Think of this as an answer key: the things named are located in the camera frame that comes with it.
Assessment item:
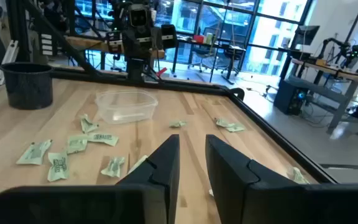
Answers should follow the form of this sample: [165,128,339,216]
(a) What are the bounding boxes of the black box white labels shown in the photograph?
[39,30,54,57]

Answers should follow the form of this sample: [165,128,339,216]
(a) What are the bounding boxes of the long wooden workbench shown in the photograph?
[65,35,166,60]

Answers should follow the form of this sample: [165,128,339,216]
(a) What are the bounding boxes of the wooden workbench grey legs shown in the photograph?
[290,57,358,136]

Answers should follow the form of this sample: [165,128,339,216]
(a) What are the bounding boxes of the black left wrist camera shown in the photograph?
[127,4,150,29]

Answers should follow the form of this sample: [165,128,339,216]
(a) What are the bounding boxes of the black cup with handle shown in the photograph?
[0,62,54,110]

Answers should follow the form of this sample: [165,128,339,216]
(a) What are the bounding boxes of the black metal table frame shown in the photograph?
[0,0,338,185]

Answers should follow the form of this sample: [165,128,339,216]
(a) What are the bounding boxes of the clear plastic container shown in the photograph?
[94,90,159,125]

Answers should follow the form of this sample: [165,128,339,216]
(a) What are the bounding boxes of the white metal bracket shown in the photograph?
[0,40,20,86]

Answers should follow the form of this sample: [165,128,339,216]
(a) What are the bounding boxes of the black office chair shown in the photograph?
[188,27,217,73]

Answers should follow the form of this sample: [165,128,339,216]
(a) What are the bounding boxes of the black computer blue light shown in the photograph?
[273,80,310,116]

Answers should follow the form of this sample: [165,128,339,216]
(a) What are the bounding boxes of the black computer monitor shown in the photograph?
[293,25,320,47]

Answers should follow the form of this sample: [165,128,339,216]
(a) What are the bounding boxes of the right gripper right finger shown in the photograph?
[205,134,358,224]

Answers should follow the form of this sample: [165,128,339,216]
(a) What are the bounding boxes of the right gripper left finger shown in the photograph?
[0,134,180,224]

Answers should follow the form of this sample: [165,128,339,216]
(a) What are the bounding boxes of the large glass window wall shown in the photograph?
[73,0,312,77]

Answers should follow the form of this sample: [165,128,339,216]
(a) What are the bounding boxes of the black office desk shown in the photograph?
[172,36,248,85]

